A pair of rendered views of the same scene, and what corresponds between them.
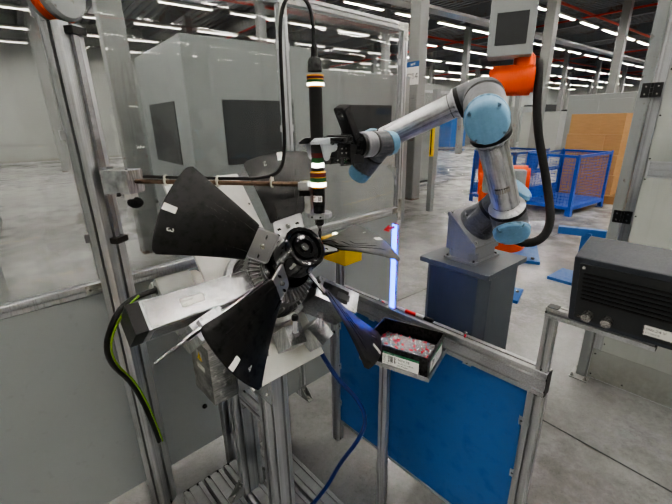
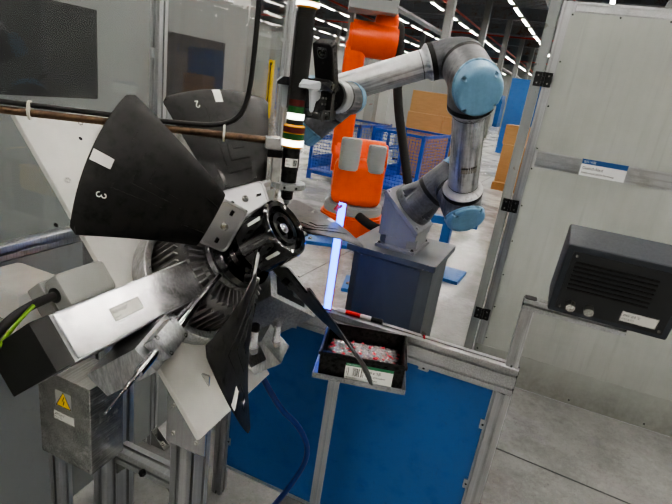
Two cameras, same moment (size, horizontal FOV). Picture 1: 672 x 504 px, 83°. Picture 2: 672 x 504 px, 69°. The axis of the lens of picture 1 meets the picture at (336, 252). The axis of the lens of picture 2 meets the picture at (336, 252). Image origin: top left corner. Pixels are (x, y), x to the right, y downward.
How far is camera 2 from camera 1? 0.42 m
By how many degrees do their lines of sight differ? 26
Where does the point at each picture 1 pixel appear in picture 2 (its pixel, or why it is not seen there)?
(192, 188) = (137, 130)
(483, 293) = (424, 287)
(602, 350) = (484, 344)
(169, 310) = (98, 327)
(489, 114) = (485, 82)
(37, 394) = not seen: outside the picture
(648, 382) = (523, 372)
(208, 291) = (145, 294)
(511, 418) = (471, 423)
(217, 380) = (98, 434)
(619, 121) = not seen: hidden behind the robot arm
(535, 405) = (502, 405)
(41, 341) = not seen: outside the picture
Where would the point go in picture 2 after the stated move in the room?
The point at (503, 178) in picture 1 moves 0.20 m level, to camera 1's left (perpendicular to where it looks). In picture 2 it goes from (474, 156) to (411, 151)
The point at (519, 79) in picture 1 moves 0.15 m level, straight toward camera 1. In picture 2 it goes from (382, 41) to (384, 39)
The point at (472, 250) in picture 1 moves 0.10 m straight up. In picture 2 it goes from (412, 237) to (418, 207)
